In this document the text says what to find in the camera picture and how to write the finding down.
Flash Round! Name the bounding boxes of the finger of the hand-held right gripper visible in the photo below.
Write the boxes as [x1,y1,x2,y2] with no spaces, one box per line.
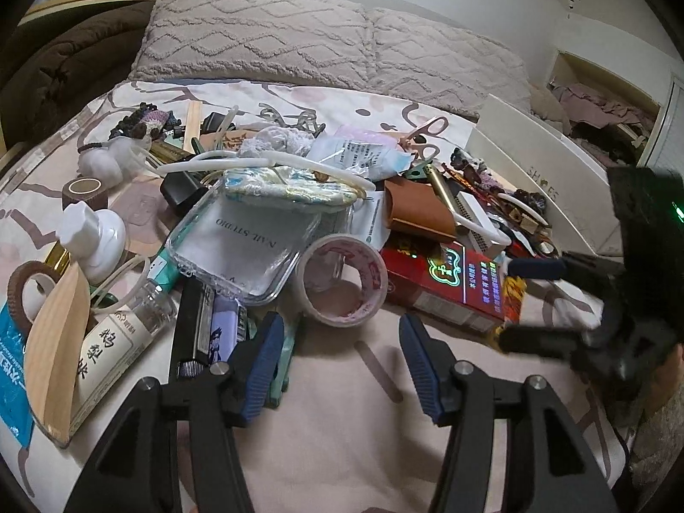
[505,256,627,283]
[498,315,606,356]

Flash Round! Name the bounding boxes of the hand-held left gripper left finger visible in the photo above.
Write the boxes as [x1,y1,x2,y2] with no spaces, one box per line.
[63,311,286,513]

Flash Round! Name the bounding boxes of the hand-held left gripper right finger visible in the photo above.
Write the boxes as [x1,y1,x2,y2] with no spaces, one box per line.
[398,313,621,513]

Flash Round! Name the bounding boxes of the gold red candy bar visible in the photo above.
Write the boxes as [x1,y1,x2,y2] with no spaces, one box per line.
[493,271,528,339]

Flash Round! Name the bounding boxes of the white shoe box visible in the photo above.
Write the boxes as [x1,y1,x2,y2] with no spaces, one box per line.
[464,92,627,247]

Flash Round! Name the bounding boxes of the person's right forearm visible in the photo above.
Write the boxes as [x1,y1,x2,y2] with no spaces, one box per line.
[631,342,684,495]

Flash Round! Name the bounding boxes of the green clip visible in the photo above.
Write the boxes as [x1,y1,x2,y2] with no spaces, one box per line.
[266,311,301,410]

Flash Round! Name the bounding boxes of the white power adapter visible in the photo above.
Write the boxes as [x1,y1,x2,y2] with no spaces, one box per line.
[453,191,507,253]

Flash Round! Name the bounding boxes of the red cigarette box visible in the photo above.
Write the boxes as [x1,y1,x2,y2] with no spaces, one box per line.
[379,239,510,333]

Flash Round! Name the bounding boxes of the cartoon printed bedsheet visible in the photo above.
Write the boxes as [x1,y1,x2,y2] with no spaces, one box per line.
[0,79,642,513]

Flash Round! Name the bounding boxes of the purple crocheted doll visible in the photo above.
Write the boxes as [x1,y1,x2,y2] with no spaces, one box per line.
[450,148,547,215]

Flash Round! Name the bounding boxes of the clear plastic tray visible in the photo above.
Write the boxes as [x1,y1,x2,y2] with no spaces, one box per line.
[163,186,324,307]

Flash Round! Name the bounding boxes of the brass tube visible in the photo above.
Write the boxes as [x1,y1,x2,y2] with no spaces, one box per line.
[424,162,467,207]

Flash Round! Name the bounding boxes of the white louvre door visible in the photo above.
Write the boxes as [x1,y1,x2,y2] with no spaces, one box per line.
[637,68,684,183]

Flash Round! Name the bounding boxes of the brown leather wallet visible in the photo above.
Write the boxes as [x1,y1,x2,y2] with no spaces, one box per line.
[383,176,460,239]

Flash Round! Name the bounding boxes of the pink clothes pile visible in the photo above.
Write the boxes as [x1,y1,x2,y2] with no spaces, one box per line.
[550,77,659,168]

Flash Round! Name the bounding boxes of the labelled glass bottle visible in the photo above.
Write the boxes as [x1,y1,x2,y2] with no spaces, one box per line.
[68,279,178,437]

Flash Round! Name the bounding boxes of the fluffy beige cushion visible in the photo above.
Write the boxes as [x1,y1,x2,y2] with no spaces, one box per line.
[529,85,572,129]

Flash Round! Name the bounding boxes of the rose gold scissors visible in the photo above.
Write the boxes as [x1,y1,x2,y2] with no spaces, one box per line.
[397,115,448,165]

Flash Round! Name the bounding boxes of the floral fabric pouch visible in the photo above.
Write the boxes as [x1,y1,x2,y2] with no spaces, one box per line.
[221,165,363,210]

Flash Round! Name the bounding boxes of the black power adapter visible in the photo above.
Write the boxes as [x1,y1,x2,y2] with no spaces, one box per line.
[159,170,207,210]

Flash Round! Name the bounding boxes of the wooden leaf-shaped paddle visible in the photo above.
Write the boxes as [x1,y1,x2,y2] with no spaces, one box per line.
[23,261,93,448]

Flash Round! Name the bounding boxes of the white round bottle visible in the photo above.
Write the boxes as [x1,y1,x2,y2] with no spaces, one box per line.
[55,202,127,288]

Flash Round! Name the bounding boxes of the clear mask packet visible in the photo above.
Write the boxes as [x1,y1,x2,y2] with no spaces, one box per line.
[309,135,416,181]

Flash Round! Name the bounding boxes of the pink packet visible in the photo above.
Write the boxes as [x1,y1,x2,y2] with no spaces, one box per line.
[333,123,400,146]

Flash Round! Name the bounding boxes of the wooden character sign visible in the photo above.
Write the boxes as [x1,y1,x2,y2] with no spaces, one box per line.
[221,127,253,159]

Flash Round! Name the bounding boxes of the white lace cloth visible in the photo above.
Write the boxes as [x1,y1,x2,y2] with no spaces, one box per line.
[236,126,317,159]

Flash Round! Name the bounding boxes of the beige textured pillow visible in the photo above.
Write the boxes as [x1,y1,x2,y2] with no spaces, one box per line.
[368,7,534,122]
[130,0,386,90]

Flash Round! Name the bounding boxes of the dark green box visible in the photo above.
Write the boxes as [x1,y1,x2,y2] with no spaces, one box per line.
[148,140,200,165]

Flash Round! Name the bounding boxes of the dark brown tape roll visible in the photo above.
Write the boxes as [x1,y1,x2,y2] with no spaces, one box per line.
[62,176,109,210]

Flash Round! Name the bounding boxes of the blue packet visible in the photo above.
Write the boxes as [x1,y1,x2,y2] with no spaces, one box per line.
[0,298,36,448]

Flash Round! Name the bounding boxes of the clear glasses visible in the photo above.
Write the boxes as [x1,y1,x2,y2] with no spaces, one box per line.
[255,100,328,136]

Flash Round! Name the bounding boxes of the light brown tape roll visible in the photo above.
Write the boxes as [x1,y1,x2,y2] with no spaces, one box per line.
[7,259,66,333]

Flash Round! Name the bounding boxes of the wooden stick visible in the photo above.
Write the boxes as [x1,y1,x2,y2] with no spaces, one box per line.
[182,99,205,143]

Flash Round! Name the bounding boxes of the crocheted flower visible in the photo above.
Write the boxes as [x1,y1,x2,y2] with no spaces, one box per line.
[108,103,186,143]

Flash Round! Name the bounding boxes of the grey headboard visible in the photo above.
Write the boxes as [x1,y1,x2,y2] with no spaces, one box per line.
[321,0,562,44]

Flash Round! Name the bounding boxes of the brown duvet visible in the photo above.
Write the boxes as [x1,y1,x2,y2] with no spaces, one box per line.
[0,0,162,136]

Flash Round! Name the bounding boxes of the wooden bedside shelf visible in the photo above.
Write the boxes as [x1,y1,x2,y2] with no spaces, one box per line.
[20,0,157,18]

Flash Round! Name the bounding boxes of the white charger cable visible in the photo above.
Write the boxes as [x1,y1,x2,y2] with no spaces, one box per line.
[454,208,515,251]

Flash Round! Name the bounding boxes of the white ring handle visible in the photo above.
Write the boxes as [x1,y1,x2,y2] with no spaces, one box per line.
[498,191,552,232]

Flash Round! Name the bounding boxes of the white pompom hair tie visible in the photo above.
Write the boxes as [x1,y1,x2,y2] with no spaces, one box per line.
[76,135,157,183]

